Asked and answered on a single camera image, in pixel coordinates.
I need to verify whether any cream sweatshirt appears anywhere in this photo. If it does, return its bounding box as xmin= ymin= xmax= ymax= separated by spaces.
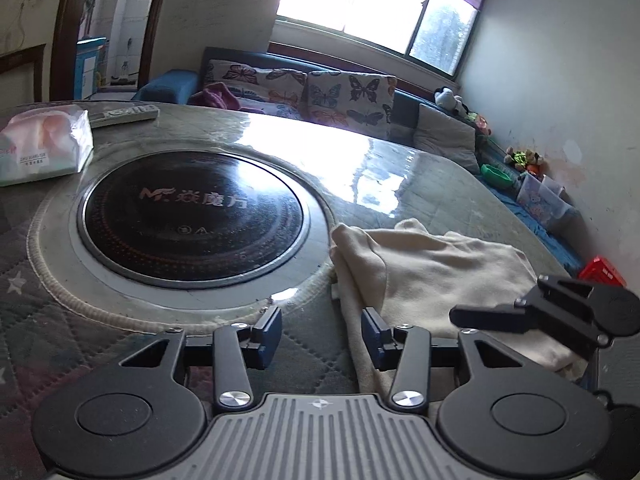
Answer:
xmin=328 ymin=218 xmax=589 ymax=394

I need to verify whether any red plastic stool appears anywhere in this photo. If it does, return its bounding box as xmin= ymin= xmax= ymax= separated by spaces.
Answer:
xmin=578 ymin=256 xmax=627 ymax=287

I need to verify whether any clear plastic storage box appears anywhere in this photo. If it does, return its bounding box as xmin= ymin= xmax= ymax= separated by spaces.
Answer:
xmin=516 ymin=174 xmax=577 ymax=232

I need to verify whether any black round induction cooktop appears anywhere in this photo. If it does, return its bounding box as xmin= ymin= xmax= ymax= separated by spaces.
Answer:
xmin=77 ymin=151 xmax=310 ymax=289

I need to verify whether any green plastic bowl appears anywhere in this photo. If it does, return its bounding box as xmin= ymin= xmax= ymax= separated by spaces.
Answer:
xmin=480 ymin=164 xmax=514 ymax=191

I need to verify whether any plush toys pile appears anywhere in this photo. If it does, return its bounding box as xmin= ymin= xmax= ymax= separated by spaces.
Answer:
xmin=503 ymin=146 xmax=544 ymax=176

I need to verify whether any colourful small toy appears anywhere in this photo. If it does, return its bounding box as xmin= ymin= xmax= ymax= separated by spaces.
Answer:
xmin=466 ymin=112 xmax=491 ymax=136

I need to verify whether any grey plain cushion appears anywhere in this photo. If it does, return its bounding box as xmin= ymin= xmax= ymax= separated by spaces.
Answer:
xmin=413 ymin=104 xmax=480 ymax=174

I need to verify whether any black white plush toy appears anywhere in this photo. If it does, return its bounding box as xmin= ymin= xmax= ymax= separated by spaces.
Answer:
xmin=434 ymin=87 xmax=469 ymax=117

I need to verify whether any butterfly cushion right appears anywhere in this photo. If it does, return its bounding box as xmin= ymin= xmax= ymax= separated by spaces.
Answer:
xmin=306 ymin=70 xmax=397 ymax=139

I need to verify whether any butterfly cushion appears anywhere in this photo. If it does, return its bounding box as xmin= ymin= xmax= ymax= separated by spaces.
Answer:
xmin=204 ymin=60 xmax=307 ymax=120
xmin=306 ymin=70 xmax=397 ymax=139

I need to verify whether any magenta cloth on sofa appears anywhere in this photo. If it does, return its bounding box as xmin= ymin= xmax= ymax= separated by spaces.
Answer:
xmin=188 ymin=82 xmax=241 ymax=110

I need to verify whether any butterfly cushion left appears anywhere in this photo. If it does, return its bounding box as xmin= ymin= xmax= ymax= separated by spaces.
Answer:
xmin=204 ymin=60 xmax=307 ymax=120

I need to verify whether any grey remote control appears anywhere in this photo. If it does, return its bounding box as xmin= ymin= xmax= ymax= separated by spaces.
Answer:
xmin=89 ymin=104 xmax=160 ymax=129

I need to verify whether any pink tissue pack far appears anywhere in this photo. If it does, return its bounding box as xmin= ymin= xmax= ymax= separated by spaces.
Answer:
xmin=0 ymin=104 xmax=93 ymax=186

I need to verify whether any blue corner sofa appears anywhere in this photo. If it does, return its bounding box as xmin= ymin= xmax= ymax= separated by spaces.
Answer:
xmin=134 ymin=47 xmax=585 ymax=276

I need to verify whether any blue white small cabinet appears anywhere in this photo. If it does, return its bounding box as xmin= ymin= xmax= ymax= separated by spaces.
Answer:
xmin=74 ymin=36 xmax=107 ymax=101

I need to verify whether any window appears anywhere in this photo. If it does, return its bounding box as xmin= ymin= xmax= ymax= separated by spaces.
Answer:
xmin=278 ymin=0 xmax=484 ymax=77

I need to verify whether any dark wooden door frame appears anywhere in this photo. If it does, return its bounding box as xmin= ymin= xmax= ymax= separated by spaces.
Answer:
xmin=49 ymin=0 xmax=163 ymax=101

